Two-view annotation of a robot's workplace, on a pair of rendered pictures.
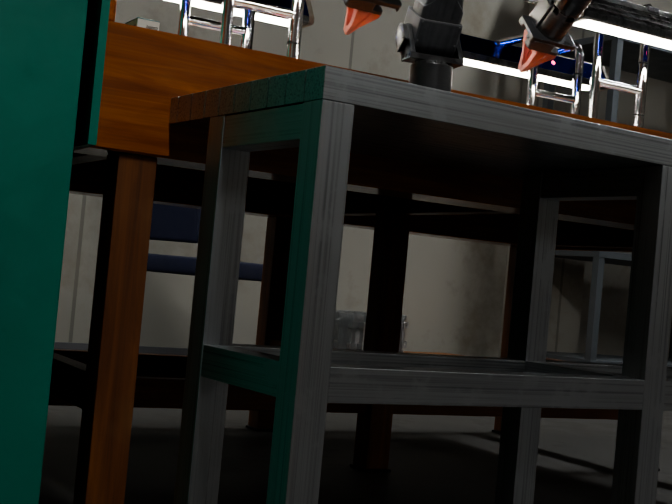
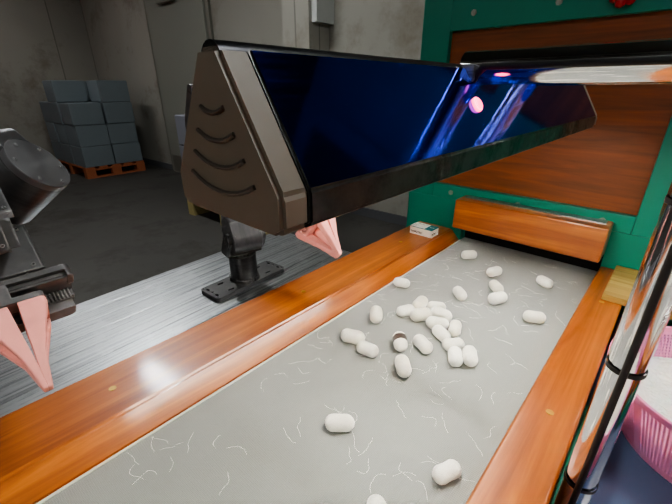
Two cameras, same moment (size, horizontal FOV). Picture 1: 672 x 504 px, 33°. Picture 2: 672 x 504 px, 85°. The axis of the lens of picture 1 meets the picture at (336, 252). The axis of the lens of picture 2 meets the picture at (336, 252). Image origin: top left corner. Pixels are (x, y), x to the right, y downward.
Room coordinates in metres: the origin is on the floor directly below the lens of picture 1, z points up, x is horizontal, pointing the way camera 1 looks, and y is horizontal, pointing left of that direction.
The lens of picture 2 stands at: (2.43, -0.15, 1.09)
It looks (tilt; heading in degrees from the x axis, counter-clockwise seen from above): 24 degrees down; 162
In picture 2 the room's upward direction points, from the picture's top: straight up
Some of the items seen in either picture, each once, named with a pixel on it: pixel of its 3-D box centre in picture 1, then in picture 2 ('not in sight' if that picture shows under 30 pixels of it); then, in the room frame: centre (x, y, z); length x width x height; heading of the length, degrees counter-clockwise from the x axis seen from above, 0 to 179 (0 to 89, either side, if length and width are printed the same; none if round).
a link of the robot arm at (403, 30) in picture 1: (429, 46); (243, 242); (1.62, -0.11, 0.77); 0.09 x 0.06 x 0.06; 108
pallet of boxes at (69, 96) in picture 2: not in sight; (90, 127); (-3.89, -1.71, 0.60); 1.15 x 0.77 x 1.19; 33
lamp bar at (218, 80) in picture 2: not in sight; (495, 109); (2.11, 0.12, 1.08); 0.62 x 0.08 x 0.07; 119
